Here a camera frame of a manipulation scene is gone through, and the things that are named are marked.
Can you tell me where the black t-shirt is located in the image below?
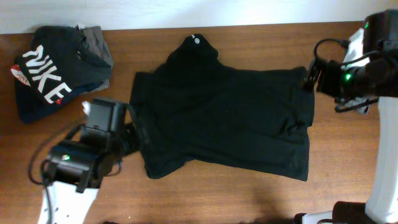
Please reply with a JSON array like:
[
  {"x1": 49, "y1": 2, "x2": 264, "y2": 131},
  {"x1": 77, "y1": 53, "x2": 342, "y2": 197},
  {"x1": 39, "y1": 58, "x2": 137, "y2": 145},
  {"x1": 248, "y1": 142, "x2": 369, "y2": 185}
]
[{"x1": 130, "y1": 34, "x2": 315, "y2": 181}]

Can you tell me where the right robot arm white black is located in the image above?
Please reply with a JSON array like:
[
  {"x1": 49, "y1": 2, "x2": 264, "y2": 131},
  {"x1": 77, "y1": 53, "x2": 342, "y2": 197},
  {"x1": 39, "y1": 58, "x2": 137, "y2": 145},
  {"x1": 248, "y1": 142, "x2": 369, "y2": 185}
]
[{"x1": 294, "y1": 9, "x2": 397, "y2": 223}]

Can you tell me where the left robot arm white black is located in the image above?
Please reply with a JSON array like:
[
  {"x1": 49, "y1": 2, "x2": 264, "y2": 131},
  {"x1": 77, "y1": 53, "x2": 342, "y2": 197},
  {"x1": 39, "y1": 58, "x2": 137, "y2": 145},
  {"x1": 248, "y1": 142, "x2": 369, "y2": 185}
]
[{"x1": 39, "y1": 98, "x2": 139, "y2": 223}]

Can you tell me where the black Nike shirt folded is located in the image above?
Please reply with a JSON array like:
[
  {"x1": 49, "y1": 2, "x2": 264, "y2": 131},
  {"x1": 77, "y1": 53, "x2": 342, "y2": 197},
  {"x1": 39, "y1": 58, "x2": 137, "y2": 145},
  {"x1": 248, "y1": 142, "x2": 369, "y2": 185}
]
[{"x1": 15, "y1": 26, "x2": 112, "y2": 105}]

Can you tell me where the navy folded garment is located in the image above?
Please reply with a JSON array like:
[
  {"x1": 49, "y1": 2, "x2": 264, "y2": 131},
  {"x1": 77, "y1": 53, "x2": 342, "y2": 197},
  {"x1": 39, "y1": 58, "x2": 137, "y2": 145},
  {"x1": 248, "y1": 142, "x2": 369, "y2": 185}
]
[{"x1": 14, "y1": 79, "x2": 102, "y2": 124}]

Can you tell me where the grey folded garment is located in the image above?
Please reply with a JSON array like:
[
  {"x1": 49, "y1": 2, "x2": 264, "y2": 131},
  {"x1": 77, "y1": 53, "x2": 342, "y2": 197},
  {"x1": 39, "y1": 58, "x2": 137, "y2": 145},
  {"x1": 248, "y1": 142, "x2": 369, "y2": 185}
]
[{"x1": 73, "y1": 26, "x2": 114, "y2": 93}]

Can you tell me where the red white folded garment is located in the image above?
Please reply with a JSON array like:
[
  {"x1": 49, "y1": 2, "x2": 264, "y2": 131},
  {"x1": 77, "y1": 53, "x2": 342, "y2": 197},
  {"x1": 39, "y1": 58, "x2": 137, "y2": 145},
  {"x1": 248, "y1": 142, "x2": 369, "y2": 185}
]
[{"x1": 11, "y1": 65, "x2": 72, "y2": 104}]

